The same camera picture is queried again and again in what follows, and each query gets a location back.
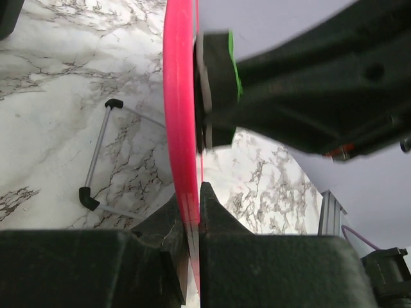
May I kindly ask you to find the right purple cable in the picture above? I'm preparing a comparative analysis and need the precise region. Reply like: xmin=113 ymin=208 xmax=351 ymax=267
xmin=340 ymin=224 xmax=380 ymax=251

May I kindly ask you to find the aluminium frame rail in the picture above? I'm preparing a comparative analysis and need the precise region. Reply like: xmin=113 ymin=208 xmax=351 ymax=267
xmin=318 ymin=191 xmax=346 ymax=237

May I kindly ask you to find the green black whiteboard eraser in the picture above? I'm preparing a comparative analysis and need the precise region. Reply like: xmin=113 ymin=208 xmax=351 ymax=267
xmin=193 ymin=31 xmax=243 ymax=153

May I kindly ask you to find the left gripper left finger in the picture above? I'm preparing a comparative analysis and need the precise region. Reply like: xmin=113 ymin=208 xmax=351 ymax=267
xmin=1 ymin=197 xmax=188 ymax=307

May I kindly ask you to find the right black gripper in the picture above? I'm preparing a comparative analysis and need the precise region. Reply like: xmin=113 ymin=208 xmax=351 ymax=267
xmin=205 ymin=0 xmax=411 ymax=163

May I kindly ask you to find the whiteboard wire stand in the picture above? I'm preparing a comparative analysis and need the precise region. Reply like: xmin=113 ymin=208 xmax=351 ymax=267
xmin=78 ymin=98 xmax=165 ymax=221

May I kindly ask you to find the pink framed whiteboard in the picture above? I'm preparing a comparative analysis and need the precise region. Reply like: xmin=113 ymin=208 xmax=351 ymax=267
xmin=163 ymin=0 xmax=200 ymax=284

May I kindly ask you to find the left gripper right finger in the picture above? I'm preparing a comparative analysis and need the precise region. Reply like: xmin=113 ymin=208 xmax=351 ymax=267
xmin=199 ymin=182 xmax=377 ymax=307

